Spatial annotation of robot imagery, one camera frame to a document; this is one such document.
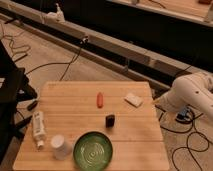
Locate white ceramic cup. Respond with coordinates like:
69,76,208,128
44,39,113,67
51,135,72,160

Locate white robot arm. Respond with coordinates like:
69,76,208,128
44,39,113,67
154,72,213,121

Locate black eraser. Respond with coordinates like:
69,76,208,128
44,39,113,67
105,114,115,128

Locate orange carrot toy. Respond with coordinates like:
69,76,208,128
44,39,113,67
97,92,103,108

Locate white sponge block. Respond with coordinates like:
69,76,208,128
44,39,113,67
124,93,142,107

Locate green glass plate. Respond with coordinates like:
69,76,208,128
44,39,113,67
73,131,113,171

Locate white lotion tube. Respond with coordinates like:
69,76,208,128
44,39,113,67
32,111,46,149

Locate blue black floor object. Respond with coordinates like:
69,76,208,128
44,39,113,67
176,107,191,123

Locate black chair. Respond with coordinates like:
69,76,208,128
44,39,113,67
0,41,37,164

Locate black floor cable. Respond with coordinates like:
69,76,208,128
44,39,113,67
24,37,90,82

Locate black cable bundle right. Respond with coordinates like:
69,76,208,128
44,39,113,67
155,104,213,171

